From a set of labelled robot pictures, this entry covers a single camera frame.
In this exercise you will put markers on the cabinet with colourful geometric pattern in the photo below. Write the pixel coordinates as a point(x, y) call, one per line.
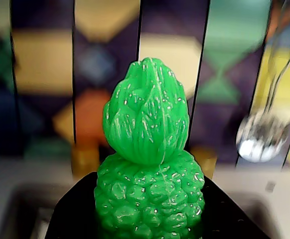
point(43, 74)

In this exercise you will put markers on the silver metal spoon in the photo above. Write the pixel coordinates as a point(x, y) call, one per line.
point(259, 139)

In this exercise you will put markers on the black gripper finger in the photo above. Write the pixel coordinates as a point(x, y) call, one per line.
point(75, 214)
point(224, 219)

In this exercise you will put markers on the green plastic pineapple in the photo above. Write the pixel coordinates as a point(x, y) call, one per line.
point(147, 149)

